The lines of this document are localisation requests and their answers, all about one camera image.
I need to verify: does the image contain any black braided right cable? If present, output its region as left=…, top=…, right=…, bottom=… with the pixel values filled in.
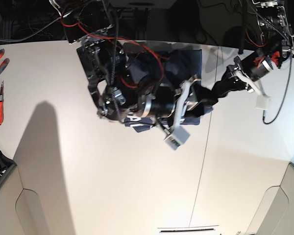
left=261, top=48, right=293, bottom=124

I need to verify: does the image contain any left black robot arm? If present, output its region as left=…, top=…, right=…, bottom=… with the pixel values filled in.
left=212, top=0, right=294, bottom=98

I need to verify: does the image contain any blue grey t-shirt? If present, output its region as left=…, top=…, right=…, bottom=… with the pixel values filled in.
left=124, top=45, right=208, bottom=133

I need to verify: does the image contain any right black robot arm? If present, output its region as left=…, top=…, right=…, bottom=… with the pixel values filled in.
left=50, top=0, right=218, bottom=132

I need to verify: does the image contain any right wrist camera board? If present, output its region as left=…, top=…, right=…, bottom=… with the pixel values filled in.
left=164, top=126, right=190, bottom=150

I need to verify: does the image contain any orange handled screwdriver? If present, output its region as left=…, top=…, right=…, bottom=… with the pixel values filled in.
left=0, top=81, right=4, bottom=125

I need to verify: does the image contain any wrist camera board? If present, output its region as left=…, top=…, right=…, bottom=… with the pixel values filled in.
left=256, top=95, right=270, bottom=111
left=164, top=126, right=190, bottom=150

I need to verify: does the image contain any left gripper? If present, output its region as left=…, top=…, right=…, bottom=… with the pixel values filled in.
left=210, top=52, right=273, bottom=100

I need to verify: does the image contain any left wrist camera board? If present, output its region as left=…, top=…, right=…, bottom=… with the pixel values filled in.
left=256, top=95, right=270, bottom=111

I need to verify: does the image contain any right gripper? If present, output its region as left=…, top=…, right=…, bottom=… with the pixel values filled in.
left=137, top=77, right=215, bottom=130

